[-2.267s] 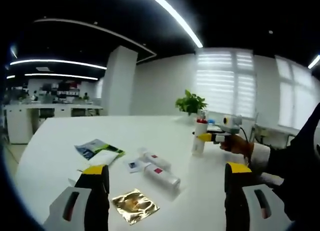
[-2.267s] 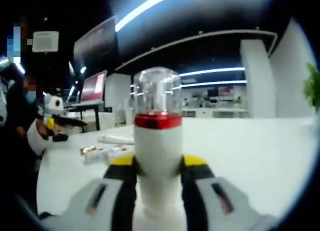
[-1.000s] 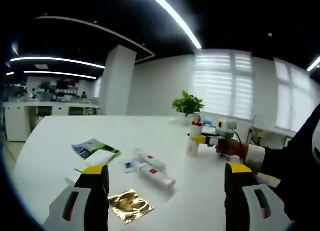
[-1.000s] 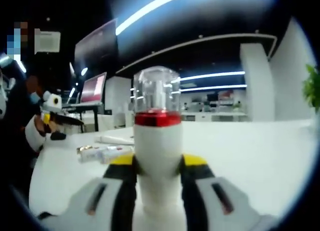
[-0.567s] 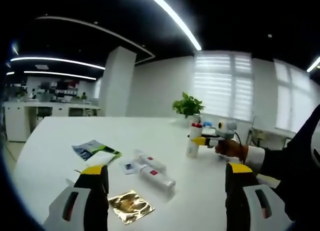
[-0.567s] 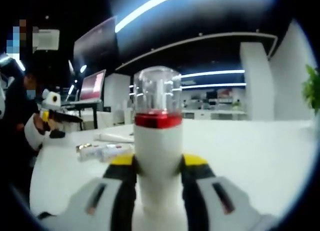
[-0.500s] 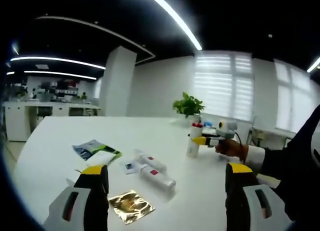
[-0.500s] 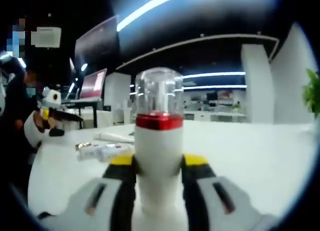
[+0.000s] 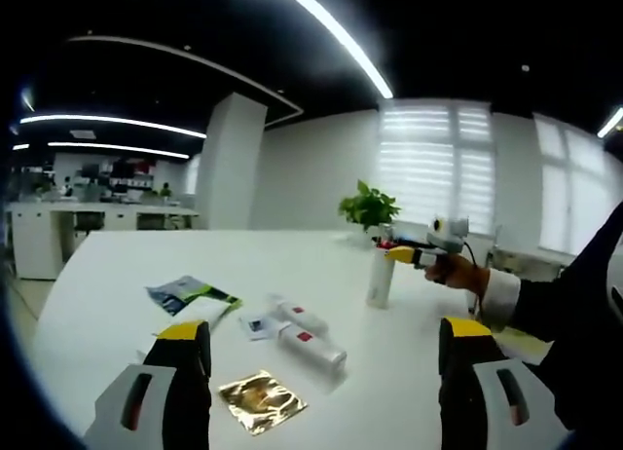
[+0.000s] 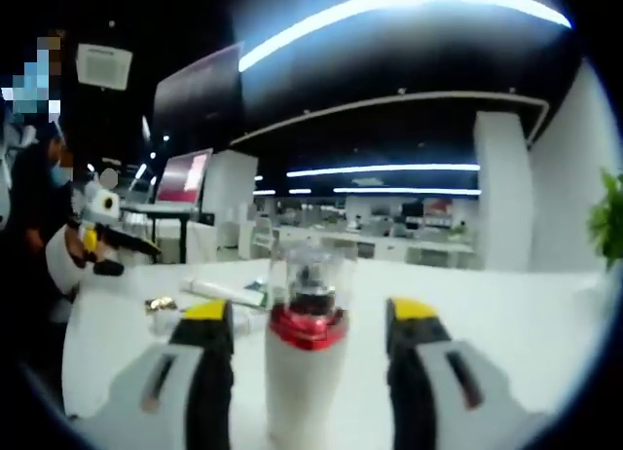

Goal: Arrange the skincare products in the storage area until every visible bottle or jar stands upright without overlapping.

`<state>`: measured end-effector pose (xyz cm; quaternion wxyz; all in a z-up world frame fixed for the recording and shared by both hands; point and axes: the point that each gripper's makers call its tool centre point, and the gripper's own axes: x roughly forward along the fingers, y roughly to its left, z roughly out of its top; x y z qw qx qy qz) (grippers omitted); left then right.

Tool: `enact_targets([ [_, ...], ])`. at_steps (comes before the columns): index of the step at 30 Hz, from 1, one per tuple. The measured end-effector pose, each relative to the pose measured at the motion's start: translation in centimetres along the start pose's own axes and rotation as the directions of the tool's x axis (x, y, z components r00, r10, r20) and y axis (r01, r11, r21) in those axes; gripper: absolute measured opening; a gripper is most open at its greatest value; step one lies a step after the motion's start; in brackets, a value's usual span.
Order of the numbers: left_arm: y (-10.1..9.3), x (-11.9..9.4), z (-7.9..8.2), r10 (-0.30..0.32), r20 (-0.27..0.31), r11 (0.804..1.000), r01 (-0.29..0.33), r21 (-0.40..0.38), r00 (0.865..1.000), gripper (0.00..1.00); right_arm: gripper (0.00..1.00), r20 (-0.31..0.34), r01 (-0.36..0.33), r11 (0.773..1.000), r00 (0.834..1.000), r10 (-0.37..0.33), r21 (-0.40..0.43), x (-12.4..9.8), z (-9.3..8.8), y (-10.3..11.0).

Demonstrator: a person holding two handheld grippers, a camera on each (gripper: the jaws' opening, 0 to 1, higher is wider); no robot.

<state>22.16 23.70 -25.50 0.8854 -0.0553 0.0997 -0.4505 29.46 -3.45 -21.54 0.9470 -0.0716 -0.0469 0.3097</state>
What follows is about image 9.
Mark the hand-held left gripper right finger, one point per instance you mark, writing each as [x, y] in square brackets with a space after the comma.
[487, 411]

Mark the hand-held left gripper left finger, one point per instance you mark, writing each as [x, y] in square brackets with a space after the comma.
[163, 411]

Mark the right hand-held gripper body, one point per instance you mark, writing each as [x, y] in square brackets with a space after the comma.
[450, 236]

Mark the gold skincare sachet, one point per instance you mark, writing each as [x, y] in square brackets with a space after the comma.
[263, 401]

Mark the tall white skincare tube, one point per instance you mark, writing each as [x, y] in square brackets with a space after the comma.
[299, 316]

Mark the green skincare packet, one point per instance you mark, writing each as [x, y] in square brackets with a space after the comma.
[194, 296]

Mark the white blue skincare sachet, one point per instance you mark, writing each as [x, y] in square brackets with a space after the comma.
[253, 326]

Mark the short white skincare bottle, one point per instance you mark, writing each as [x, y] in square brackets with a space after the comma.
[316, 350]

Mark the person's right hand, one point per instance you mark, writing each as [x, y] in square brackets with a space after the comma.
[460, 274]

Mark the green potted plant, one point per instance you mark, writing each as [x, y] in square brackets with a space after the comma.
[370, 206]

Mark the window with white blinds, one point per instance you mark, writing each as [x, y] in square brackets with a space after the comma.
[428, 167]
[574, 187]

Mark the white side desk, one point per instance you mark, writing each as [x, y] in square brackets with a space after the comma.
[530, 257]

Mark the white square pillar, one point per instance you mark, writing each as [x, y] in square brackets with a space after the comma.
[233, 162]

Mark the white office counter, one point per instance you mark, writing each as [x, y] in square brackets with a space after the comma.
[97, 216]

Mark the ceiling light strip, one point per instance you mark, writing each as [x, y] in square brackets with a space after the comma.
[121, 149]
[340, 36]
[112, 121]

